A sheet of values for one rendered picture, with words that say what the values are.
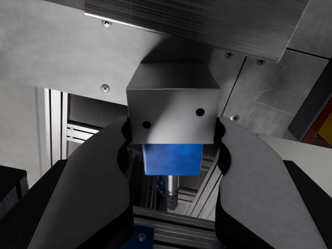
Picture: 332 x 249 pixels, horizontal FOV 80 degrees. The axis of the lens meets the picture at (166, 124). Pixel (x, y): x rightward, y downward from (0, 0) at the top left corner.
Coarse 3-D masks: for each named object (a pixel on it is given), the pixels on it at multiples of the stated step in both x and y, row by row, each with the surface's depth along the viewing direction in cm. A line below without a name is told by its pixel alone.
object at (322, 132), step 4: (328, 120) 15; (324, 124) 15; (328, 124) 15; (324, 128) 15; (328, 128) 15; (320, 132) 15; (324, 132) 15; (328, 132) 15; (324, 136) 15; (328, 136) 15; (328, 140) 15
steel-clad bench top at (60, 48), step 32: (0, 0) 13; (32, 0) 13; (320, 0) 13; (0, 32) 14; (32, 32) 14; (64, 32) 14; (96, 32) 14; (128, 32) 14; (320, 32) 14; (0, 64) 15; (32, 64) 15; (64, 64) 15; (96, 64) 15; (128, 64) 15; (224, 64) 15; (256, 64) 15; (288, 64) 15; (320, 64) 15; (96, 96) 16; (224, 96) 16; (256, 96) 16; (288, 96) 16; (256, 128) 18
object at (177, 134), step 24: (144, 72) 13; (168, 72) 13; (192, 72) 13; (144, 96) 11; (168, 96) 11; (192, 96) 11; (216, 96) 10; (144, 120) 11; (168, 120) 11; (192, 120) 11; (144, 144) 14; (168, 144) 14; (192, 144) 14; (144, 168) 15; (168, 168) 15; (192, 168) 15; (168, 192) 18
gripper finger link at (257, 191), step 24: (216, 120) 11; (240, 144) 9; (264, 144) 9; (240, 168) 8; (264, 168) 8; (240, 192) 7; (264, 192) 7; (288, 192) 7; (216, 216) 7; (240, 216) 6; (264, 216) 6; (288, 216) 6; (240, 240) 6; (264, 240) 5; (288, 240) 5; (312, 240) 5
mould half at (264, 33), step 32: (96, 0) 5; (128, 0) 5; (160, 0) 5; (192, 0) 5; (224, 0) 5; (256, 0) 5; (288, 0) 5; (160, 32) 6; (192, 32) 6; (224, 32) 6; (256, 32) 6; (288, 32) 6
